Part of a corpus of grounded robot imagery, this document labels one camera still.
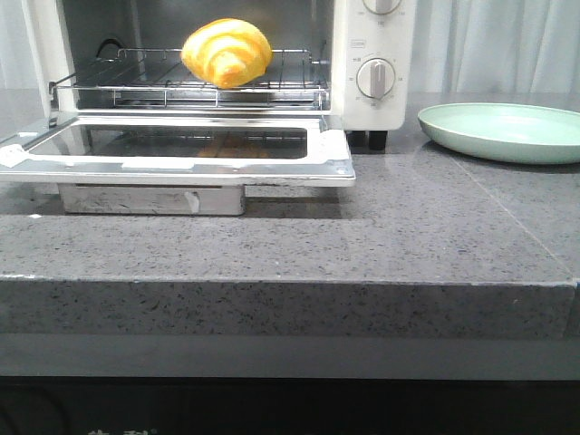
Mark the lower oven knob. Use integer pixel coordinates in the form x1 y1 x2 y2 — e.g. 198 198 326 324
356 58 396 100

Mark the upper oven knob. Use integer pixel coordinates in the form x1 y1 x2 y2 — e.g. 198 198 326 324
363 0 401 15

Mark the glass oven door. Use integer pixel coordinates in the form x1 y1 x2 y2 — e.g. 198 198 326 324
1 113 356 187

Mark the yellow croissant bread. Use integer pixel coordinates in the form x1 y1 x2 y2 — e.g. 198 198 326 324
180 18 273 89

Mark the light green plate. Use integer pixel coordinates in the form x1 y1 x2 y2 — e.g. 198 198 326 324
418 102 579 165

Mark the wire oven rack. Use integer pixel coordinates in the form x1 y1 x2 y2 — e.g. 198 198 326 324
49 48 331 111

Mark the oven knob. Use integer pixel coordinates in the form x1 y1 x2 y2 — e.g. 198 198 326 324
363 0 401 15
356 58 396 100

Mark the white toaster oven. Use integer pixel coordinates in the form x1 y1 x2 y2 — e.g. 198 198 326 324
20 1 416 150

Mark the white curtain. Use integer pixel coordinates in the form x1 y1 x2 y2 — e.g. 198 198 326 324
0 0 580 96

